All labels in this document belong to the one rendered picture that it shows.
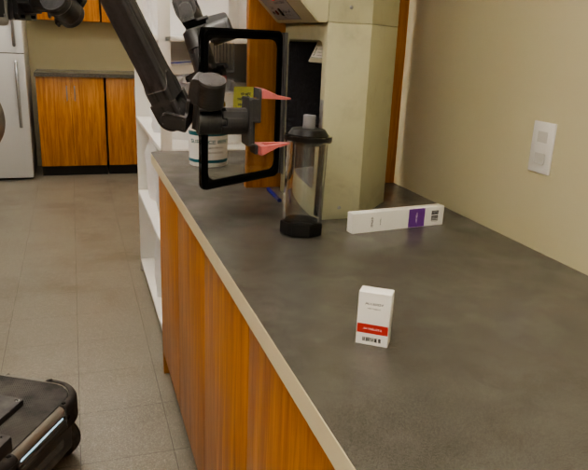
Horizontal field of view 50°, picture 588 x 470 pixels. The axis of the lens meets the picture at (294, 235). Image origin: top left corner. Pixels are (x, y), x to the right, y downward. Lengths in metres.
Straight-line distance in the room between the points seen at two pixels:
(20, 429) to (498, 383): 1.53
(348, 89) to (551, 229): 0.56
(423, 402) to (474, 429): 0.07
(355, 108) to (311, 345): 0.77
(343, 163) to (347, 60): 0.25
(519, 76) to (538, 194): 0.28
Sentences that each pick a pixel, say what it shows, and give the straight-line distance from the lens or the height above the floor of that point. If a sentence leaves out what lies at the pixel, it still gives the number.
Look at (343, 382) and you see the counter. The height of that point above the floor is 0.94.
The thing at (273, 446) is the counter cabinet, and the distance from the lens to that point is 1.16.
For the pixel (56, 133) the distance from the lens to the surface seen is 6.51.
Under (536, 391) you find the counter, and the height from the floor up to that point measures 0.94.
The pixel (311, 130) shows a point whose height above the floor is 1.18.
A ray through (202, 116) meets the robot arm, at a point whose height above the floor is 1.21.
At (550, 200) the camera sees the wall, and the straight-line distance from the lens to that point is 1.53.
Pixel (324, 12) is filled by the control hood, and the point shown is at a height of 1.43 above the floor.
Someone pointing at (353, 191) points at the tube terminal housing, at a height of 1.01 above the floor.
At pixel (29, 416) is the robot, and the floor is 0.24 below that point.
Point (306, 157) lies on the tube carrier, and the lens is 1.40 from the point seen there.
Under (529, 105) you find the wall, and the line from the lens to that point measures 1.59.
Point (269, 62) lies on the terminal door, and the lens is 1.78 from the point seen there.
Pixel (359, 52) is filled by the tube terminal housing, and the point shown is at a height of 1.35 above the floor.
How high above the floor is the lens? 1.37
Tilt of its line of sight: 17 degrees down
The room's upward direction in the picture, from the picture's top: 2 degrees clockwise
